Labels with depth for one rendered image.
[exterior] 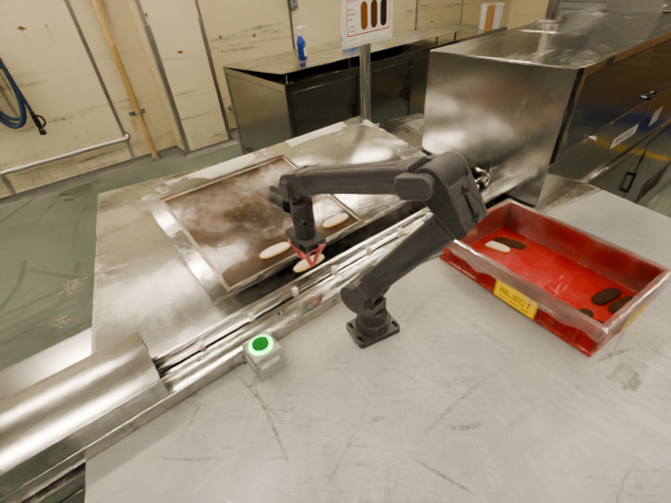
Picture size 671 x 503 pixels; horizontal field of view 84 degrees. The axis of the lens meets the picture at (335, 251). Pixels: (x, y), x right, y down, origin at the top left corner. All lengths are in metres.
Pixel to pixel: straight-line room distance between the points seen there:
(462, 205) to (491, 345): 0.48
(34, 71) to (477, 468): 4.31
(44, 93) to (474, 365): 4.18
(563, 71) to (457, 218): 0.82
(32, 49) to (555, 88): 4.02
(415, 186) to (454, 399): 0.50
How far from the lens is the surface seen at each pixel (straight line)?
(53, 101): 4.47
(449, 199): 0.59
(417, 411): 0.87
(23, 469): 0.96
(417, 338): 0.98
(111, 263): 1.49
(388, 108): 3.48
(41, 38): 4.41
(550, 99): 1.36
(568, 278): 1.25
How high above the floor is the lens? 1.58
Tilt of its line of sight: 38 degrees down
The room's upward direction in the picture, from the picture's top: 5 degrees counter-clockwise
